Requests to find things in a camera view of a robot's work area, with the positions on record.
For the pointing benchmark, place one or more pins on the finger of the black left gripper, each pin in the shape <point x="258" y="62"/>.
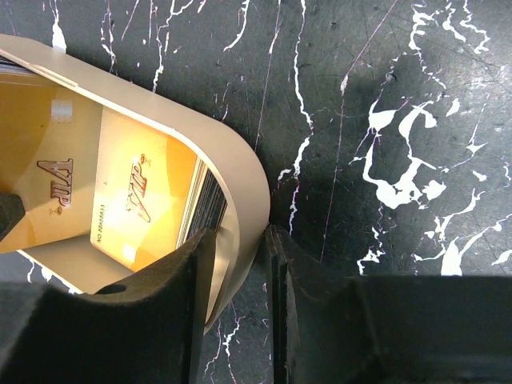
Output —
<point x="12" y="212"/>

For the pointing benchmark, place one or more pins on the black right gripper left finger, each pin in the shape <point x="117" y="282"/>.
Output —
<point x="145" y="328"/>

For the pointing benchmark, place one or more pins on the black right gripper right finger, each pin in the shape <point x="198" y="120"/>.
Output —
<point x="326" y="328"/>

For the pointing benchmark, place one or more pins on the beige oval card tray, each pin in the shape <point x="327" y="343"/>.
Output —
<point x="226" y="154"/>

